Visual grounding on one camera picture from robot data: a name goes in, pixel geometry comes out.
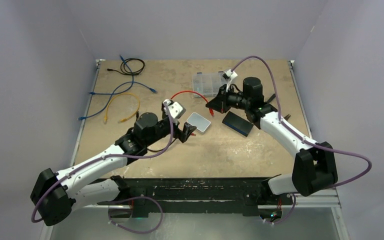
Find black rectangular box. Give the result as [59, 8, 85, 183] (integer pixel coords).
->
[222, 111, 254, 137]

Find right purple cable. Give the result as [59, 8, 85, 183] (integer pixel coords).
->
[230, 55, 373, 226]

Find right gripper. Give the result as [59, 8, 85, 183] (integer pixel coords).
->
[207, 83, 251, 114]

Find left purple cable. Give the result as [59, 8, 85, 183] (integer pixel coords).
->
[30, 105, 176, 234]

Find long blue ethernet cable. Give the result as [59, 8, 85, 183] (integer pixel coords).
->
[77, 80, 158, 121]

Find black mounting base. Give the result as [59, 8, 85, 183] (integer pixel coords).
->
[100, 176, 293, 218]

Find clear plastic organizer box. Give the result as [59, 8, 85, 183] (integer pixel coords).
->
[191, 71, 227, 98]

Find red ethernet cable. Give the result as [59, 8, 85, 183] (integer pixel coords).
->
[170, 90, 215, 137]

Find short blue ethernet cable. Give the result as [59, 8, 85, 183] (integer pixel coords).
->
[89, 54, 135, 97]

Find yellow ethernet cable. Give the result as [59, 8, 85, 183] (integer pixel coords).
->
[103, 92, 141, 125]

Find purple cable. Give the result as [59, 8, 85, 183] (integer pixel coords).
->
[230, 55, 373, 226]
[30, 105, 176, 234]

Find white network switch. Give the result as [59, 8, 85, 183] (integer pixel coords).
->
[186, 112, 211, 134]

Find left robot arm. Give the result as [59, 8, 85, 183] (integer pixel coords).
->
[30, 112, 197, 226]

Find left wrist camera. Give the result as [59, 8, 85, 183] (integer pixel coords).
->
[162, 99, 186, 119]

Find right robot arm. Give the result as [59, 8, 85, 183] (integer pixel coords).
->
[205, 77, 338, 204]

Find hammer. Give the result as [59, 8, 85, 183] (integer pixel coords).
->
[266, 93, 276, 104]

